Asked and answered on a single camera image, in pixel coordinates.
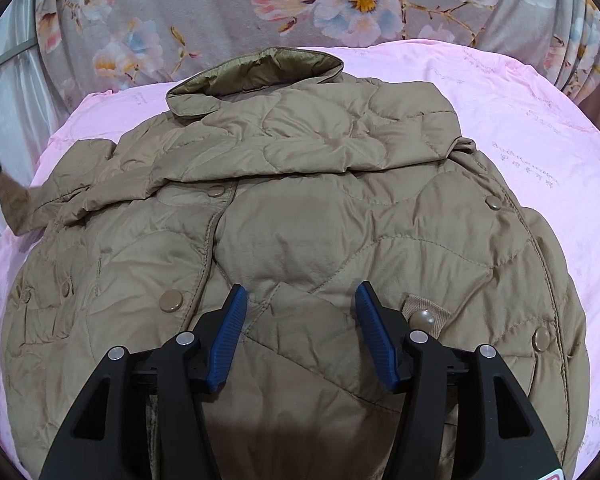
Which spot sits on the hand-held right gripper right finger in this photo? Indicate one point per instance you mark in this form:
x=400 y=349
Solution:
x=377 y=340

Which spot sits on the pink quilt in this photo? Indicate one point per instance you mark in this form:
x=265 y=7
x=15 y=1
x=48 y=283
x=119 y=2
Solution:
x=530 y=125

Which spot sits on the grey floral blanket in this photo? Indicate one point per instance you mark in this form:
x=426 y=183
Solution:
x=205 y=10

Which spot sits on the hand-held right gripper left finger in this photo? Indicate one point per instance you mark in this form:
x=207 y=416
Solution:
x=226 y=340

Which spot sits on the white cloth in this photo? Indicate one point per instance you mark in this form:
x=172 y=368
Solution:
x=10 y=100

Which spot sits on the tan quilted jacket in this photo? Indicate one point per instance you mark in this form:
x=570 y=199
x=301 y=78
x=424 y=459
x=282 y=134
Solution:
x=305 y=200

